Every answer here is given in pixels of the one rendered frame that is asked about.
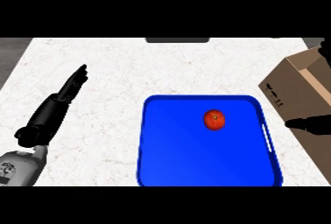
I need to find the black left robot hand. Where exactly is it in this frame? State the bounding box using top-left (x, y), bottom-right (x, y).
top-left (13, 64), bottom-right (88, 149)

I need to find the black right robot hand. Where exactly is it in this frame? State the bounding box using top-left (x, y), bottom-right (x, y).
top-left (283, 39), bottom-right (331, 137)

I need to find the blue plastic tray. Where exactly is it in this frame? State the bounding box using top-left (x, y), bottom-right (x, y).
top-left (135, 94), bottom-right (285, 187)

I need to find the red tomato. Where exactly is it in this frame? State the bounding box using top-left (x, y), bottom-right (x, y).
top-left (202, 108), bottom-right (226, 131)

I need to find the brown cardboard box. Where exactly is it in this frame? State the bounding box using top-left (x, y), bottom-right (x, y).
top-left (257, 45), bottom-right (331, 186)

